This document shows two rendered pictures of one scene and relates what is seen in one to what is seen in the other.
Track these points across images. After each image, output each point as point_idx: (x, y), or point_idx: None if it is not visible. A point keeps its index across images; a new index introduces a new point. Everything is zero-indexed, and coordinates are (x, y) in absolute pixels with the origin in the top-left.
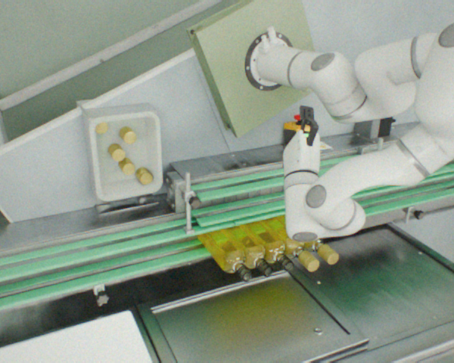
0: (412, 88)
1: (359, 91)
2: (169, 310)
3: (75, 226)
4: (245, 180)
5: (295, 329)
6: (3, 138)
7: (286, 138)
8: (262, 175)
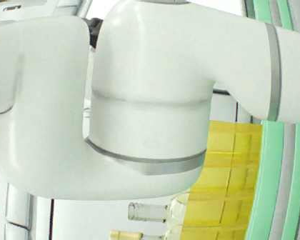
0: None
1: (91, 106)
2: (226, 113)
3: None
4: (294, 158)
5: (88, 229)
6: None
7: None
8: (292, 189)
